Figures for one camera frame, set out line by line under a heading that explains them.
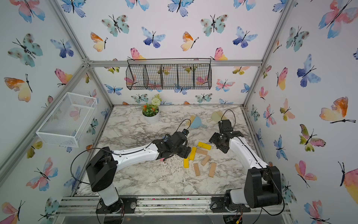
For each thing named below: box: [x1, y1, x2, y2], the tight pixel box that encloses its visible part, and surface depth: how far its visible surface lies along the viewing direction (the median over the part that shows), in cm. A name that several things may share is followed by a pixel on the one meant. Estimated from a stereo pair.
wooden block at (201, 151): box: [195, 148, 208, 155], surface depth 95 cm
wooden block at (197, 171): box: [193, 163, 200, 177], surface depth 88 cm
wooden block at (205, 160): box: [200, 154, 211, 167], surface depth 91 cm
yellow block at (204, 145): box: [197, 141, 213, 151], surface depth 98 cm
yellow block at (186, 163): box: [183, 156, 190, 169], surface depth 90 cm
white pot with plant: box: [142, 93, 163, 125], surface depth 102 cm
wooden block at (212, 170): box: [208, 162, 217, 178], surface depth 88 cm
